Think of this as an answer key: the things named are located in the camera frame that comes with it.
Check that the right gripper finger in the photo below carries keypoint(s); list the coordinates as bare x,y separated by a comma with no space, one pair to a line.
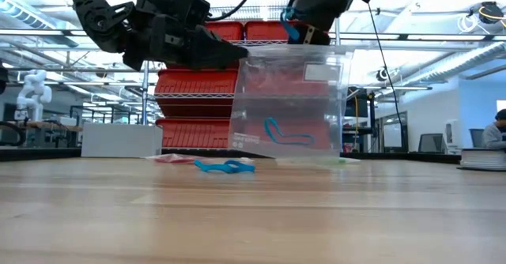
321,38
297,38

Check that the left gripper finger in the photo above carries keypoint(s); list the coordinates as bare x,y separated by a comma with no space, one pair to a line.
217,50
197,68

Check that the blue rubber band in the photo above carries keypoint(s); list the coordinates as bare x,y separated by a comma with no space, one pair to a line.
270,131
221,169
290,31

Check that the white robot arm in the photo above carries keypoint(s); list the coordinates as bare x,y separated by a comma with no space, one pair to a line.
33,94

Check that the red plastic storage bin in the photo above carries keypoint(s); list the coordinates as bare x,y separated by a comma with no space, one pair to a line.
189,133
227,30
265,30
189,86

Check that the black round ceiling device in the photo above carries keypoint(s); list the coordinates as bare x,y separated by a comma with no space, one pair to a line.
382,75

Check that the white cardboard box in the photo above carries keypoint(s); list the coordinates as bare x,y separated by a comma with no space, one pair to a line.
118,139

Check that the black framed display screen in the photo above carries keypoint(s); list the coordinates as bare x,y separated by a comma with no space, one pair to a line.
392,135

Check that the wooden workbench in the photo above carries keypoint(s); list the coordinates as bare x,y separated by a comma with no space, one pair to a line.
39,123

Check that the person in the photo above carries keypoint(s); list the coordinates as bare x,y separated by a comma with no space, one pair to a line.
494,135

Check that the round white black spool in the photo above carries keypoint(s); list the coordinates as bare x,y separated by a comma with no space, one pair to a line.
484,159

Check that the silver ventilation duct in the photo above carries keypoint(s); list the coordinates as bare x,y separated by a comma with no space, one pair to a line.
23,15
466,62

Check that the black metal table frame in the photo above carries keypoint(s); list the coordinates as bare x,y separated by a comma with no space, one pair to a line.
39,153

